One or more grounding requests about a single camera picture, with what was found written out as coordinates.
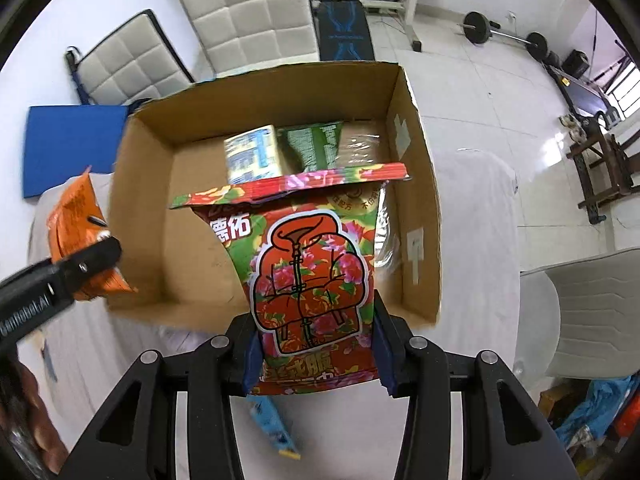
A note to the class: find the red floral wipes packet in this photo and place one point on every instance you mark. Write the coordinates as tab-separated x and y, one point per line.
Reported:
310	280

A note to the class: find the orange snack packet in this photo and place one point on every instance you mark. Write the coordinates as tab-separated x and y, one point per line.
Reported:
75	220

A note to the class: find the black barbell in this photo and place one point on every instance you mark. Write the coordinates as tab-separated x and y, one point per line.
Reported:
505	35

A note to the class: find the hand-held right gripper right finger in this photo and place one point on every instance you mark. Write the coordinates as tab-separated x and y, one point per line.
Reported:
382	360

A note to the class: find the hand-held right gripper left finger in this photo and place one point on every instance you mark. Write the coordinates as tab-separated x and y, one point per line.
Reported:
251	360

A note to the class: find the black blue exercise bench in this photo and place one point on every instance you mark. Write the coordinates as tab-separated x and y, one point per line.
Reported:
342	30

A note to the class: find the clear wrapped brown packet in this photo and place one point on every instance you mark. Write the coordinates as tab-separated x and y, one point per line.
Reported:
362	147

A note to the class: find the blue plastic bag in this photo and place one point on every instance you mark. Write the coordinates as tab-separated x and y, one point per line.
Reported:
595	410

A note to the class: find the black treadmill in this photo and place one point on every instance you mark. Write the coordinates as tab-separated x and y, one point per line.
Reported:
582	87

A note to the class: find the light blue packet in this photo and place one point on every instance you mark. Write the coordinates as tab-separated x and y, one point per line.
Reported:
272	425

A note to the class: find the cardboard box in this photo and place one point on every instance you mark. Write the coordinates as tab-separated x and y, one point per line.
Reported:
280	185

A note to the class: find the grey plastic chair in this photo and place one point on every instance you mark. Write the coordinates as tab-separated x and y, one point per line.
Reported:
585	310

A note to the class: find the person's left hand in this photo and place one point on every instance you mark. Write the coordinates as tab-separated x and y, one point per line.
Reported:
37	420

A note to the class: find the large white quilted cushion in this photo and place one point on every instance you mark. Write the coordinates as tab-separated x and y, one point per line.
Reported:
250	15

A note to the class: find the small white quilted cushion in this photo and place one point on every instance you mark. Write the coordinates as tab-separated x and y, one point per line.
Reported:
130	67

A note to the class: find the green packet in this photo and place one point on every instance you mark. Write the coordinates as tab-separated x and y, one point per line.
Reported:
312	150

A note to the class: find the dark wooden stand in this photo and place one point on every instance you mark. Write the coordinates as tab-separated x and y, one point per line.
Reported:
600	165

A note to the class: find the blue foam mat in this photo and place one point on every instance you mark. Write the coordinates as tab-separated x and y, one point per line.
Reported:
70	147

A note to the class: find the white weight rack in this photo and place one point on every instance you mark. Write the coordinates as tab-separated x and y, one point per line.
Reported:
410	0

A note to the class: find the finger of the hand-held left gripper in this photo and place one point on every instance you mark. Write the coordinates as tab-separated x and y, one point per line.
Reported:
95	256

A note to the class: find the yellow blue packet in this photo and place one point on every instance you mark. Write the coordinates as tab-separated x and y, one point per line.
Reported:
251	155

